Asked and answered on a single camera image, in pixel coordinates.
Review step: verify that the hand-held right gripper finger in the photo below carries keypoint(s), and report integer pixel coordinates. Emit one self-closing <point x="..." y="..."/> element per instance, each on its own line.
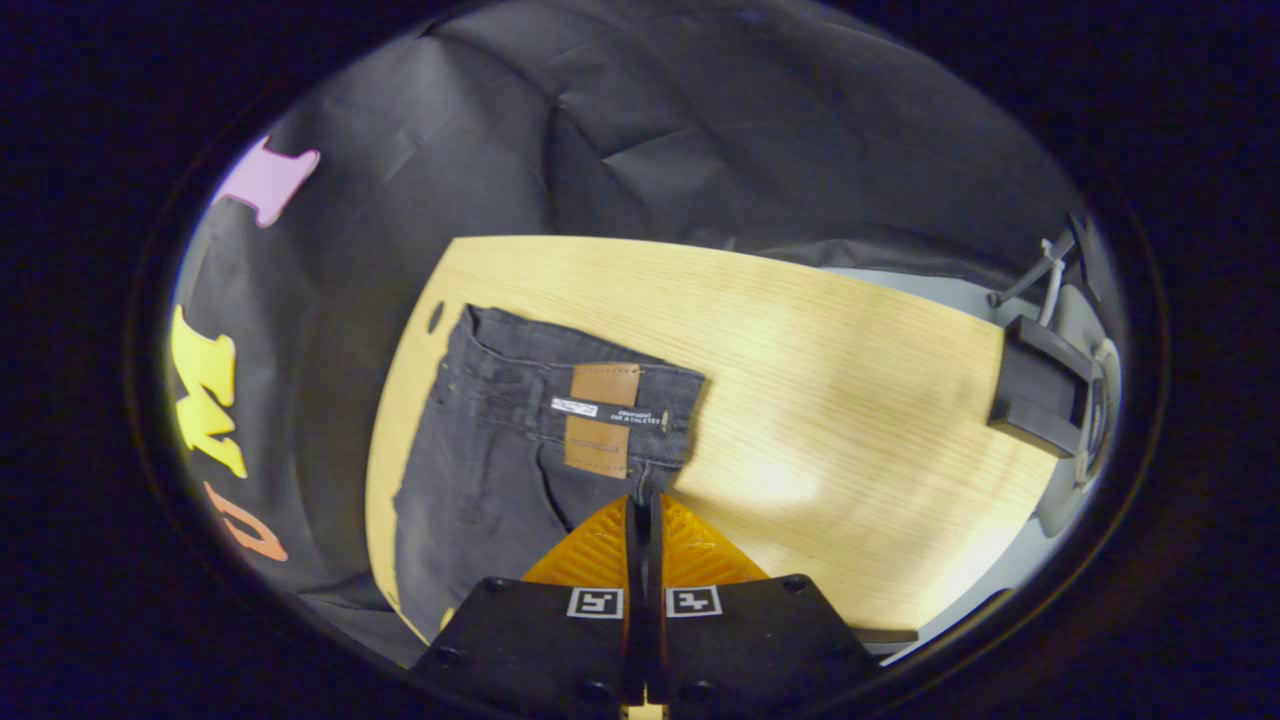
<point x="636" y="560"/>
<point x="656" y="560"/>

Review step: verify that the black jeans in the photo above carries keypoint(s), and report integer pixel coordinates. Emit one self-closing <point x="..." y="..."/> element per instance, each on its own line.
<point x="480" y="450"/>

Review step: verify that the black backdrop cloth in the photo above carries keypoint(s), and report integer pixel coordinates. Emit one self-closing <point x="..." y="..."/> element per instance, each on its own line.
<point x="650" y="120"/>

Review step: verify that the grey plastic object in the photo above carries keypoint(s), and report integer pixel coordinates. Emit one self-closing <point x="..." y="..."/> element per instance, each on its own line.
<point x="1075" y="310"/>

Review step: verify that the black bracket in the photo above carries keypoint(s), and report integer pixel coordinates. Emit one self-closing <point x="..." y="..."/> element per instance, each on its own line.
<point x="1035" y="385"/>

